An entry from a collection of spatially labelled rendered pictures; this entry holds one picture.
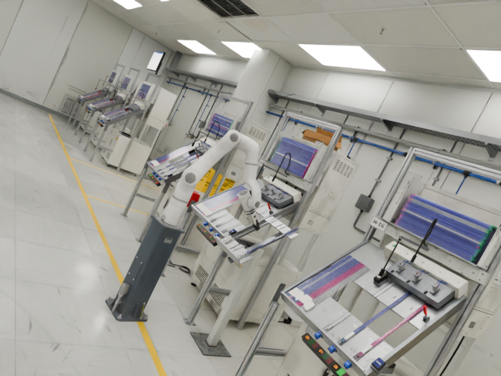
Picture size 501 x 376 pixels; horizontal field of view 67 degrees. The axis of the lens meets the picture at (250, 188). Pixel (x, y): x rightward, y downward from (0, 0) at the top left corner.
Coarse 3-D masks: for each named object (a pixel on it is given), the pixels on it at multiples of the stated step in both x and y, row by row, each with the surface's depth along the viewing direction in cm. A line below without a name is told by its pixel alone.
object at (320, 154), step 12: (300, 120) 353; (312, 120) 336; (276, 144) 358; (324, 156) 312; (312, 168) 309; (324, 168) 316; (240, 240) 338; (192, 252) 364; (216, 288) 299; (192, 324) 295
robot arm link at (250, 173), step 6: (246, 168) 261; (252, 168) 260; (246, 174) 261; (252, 174) 260; (246, 180) 261; (252, 180) 261; (252, 186) 258; (258, 186) 261; (252, 192) 257; (258, 192) 258; (252, 198) 257; (258, 198) 258; (252, 204) 258; (258, 204) 259
